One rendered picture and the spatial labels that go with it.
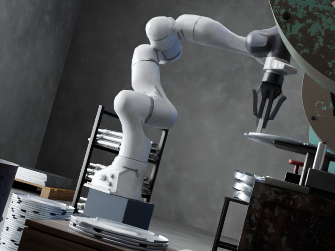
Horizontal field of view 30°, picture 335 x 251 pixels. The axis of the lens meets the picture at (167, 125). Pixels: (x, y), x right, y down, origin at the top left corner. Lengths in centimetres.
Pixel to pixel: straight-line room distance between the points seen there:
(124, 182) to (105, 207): 11
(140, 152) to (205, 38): 51
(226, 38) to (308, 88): 127
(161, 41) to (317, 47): 79
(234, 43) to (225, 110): 666
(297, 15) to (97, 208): 99
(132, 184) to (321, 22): 90
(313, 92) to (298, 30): 180
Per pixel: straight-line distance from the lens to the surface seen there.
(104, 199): 227
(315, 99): 364
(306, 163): 221
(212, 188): 902
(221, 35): 245
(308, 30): 186
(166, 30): 243
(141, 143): 229
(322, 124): 361
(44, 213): 282
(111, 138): 452
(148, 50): 245
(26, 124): 940
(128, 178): 228
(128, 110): 227
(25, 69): 905
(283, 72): 229
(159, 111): 231
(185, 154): 915
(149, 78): 237
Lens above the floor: 55
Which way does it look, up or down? 5 degrees up
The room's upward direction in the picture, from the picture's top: 15 degrees clockwise
